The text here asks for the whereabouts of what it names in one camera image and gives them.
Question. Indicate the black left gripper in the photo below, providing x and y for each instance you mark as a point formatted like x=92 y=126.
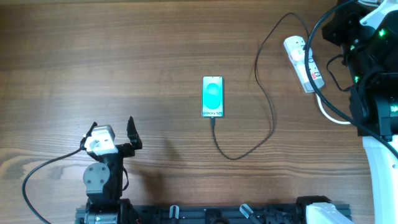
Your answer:
x=128 y=149

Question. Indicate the blue screen Galaxy smartphone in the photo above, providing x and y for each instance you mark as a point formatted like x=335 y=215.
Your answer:
x=212 y=97

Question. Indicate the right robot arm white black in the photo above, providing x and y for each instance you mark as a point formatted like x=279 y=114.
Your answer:
x=368 y=40

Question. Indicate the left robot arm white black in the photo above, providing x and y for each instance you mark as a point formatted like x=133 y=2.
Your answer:
x=104 y=178

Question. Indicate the white power strip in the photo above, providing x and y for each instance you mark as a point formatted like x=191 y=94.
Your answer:
x=294 y=42

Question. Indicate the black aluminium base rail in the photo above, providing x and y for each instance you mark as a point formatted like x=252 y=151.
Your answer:
x=274 y=213

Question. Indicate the white USB wall charger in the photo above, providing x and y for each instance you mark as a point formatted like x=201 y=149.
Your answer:
x=297 y=56

